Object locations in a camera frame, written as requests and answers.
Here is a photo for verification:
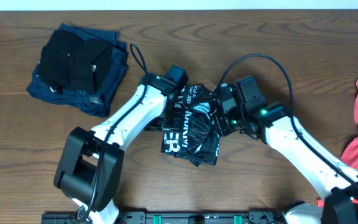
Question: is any black shirt with orange lines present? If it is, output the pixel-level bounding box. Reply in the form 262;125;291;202
161;84;220;167

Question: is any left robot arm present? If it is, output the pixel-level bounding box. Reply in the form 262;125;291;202
53;65;188;223

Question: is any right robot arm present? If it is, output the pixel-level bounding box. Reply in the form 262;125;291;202
213;77;358;223

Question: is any folded black garment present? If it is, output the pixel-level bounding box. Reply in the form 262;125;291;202
38;30;114;93

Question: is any left black cable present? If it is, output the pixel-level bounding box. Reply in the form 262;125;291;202
75;42;150;223

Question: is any black cable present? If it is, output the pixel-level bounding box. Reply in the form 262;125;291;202
218;53;358;208
75;42;150;223

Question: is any right black cable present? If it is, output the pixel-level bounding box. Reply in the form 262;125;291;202
218;53;358;208

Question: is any black mounting rail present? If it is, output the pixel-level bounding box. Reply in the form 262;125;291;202
41;210;279;224

